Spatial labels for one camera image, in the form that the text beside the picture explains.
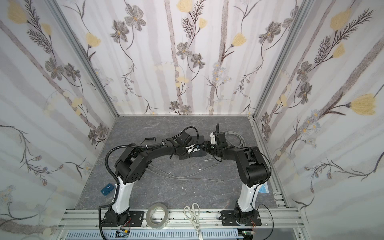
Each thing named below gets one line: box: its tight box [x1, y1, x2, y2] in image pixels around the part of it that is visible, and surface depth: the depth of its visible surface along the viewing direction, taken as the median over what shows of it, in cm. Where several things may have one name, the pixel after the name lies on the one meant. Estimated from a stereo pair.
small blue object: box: [100, 183, 115, 196], surface depth 84 cm
